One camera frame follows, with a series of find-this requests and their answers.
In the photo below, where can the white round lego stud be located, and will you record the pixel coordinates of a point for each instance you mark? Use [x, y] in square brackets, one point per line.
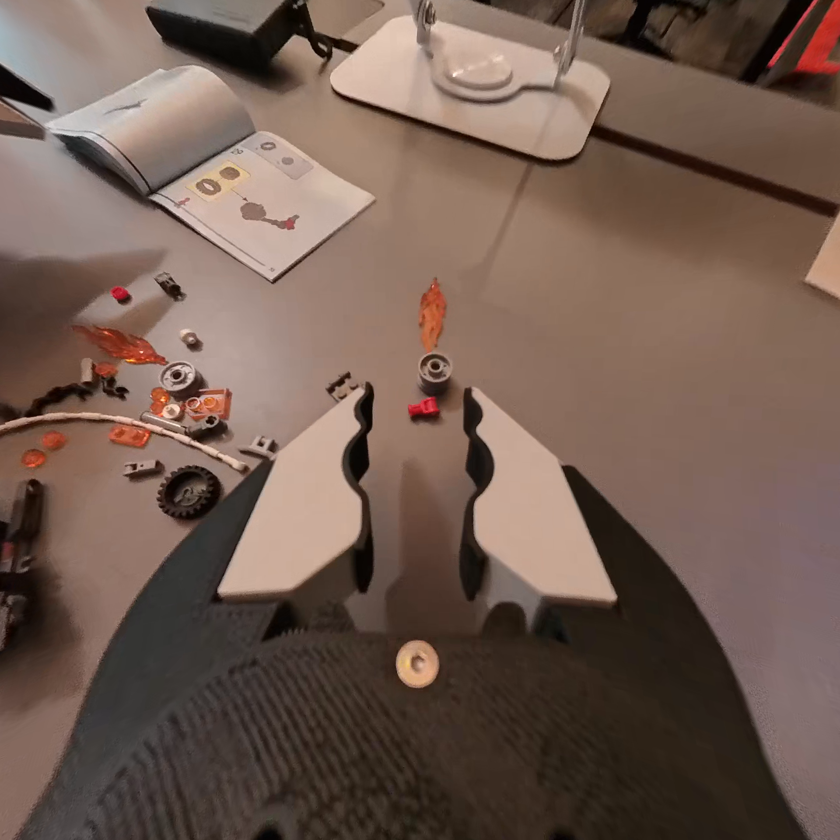
[189, 337]

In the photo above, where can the red lego connector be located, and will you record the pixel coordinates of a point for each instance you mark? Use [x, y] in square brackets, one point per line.
[420, 409]

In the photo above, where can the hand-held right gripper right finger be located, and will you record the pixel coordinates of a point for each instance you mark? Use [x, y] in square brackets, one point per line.
[538, 525]

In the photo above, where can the thin black lego tire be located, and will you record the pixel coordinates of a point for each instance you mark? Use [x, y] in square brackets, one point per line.
[167, 492]

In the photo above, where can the white laptop stand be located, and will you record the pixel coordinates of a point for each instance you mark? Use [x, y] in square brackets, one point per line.
[394, 85]

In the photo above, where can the dark grey lego connector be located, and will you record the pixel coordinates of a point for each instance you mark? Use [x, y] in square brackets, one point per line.
[208, 428]

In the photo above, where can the lego instruction booklet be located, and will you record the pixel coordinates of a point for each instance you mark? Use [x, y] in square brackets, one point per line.
[289, 203]

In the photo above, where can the small grey lego brick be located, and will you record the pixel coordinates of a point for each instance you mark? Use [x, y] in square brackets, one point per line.
[141, 467]

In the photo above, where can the dark grey lego plate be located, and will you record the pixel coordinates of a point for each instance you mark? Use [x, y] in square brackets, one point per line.
[341, 386]

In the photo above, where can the black power bank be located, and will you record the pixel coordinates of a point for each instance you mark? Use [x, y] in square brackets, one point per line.
[216, 26]

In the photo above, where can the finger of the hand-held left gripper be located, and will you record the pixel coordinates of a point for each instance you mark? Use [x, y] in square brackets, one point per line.
[19, 121]

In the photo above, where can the white flexible lego tube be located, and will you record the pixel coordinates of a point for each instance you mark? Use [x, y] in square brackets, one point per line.
[216, 455]

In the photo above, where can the grey lego pin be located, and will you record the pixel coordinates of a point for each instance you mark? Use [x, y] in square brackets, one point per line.
[169, 412]

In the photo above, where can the black lego clip piece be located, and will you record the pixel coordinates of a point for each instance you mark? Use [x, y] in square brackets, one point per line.
[169, 283]

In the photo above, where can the black lego motorcycle build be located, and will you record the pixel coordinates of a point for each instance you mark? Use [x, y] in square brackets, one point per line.
[16, 558]

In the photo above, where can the orange rectangular lego plate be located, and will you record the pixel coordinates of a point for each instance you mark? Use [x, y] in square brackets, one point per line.
[129, 436]

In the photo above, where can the grey lego wheel hub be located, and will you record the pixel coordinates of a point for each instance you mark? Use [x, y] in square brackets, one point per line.
[178, 377]
[434, 374]

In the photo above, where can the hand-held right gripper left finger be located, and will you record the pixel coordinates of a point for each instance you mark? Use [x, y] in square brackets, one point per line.
[302, 518]

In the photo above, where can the red round lego stud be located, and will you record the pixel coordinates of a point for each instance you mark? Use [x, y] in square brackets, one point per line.
[120, 294]

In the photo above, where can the light grey lego bar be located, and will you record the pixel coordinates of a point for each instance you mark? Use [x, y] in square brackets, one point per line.
[88, 371]

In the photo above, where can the orange lego flame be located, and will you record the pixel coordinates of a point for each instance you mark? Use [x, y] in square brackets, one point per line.
[121, 344]
[432, 318]

